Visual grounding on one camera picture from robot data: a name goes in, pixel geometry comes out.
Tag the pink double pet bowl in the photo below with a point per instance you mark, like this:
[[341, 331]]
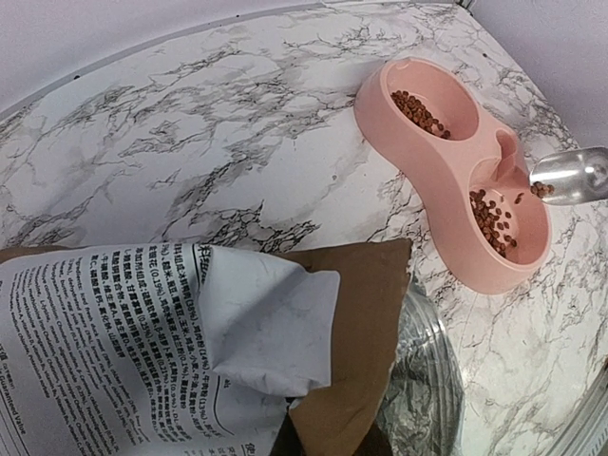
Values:
[[413, 74]]

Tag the silver metal scoop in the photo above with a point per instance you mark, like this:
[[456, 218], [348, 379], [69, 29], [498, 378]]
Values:
[[572, 177]]

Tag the brown white dog food bag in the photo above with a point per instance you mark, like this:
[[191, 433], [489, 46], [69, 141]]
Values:
[[196, 349]]

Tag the brown dog food kibble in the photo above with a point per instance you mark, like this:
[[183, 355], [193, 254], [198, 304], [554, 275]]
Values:
[[467, 168]]

